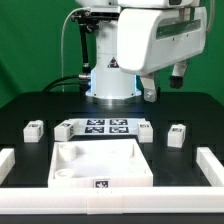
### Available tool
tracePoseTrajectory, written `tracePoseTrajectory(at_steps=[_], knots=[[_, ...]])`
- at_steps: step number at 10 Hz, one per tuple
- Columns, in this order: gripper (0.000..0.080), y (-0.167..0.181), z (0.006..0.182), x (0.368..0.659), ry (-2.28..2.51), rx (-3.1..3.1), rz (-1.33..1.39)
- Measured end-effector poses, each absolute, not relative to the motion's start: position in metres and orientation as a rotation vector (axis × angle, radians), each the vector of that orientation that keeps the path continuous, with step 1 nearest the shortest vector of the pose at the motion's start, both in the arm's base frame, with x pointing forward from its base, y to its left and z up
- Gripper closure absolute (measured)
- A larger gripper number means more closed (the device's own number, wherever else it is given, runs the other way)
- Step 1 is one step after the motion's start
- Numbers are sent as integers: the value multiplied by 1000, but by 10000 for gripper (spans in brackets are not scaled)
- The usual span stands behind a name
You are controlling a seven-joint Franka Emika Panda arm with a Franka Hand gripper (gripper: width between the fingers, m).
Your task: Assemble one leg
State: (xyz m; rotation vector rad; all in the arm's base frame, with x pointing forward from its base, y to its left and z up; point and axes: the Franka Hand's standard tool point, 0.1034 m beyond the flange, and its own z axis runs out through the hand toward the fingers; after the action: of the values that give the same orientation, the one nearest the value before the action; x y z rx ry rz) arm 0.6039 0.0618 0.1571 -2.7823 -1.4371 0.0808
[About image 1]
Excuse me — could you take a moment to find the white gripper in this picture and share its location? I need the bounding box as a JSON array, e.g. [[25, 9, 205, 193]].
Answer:
[[117, 7, 207, 102]]

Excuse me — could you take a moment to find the white square tabletop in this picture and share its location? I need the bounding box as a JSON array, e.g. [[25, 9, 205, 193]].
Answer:
[[48, 139, 153, 188]]

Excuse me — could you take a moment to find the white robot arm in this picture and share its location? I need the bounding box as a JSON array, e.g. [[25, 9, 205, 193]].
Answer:
[[74, 0, 207, 104]]

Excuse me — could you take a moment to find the white left fence piece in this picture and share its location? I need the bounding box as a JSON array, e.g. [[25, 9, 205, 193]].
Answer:
[[0, 148, 15, 185]]

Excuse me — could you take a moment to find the black cable bundle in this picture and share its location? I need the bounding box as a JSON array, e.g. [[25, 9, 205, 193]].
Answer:
[[41, 74, 92, 94]]

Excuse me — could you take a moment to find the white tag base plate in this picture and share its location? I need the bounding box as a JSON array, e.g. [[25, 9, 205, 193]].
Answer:
[[74, 118, 145, 135]]

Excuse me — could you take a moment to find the black camera on stand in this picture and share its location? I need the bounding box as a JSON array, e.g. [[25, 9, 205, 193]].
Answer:
[[71, 8, 119, 74]]

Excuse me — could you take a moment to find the grey thin cable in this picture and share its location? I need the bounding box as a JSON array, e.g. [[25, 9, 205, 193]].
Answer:
[[60, 7, 88, 93]]

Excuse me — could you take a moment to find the white front fence wall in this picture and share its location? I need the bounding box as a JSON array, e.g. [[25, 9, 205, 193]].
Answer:
[[0, 187, 224, 215]]

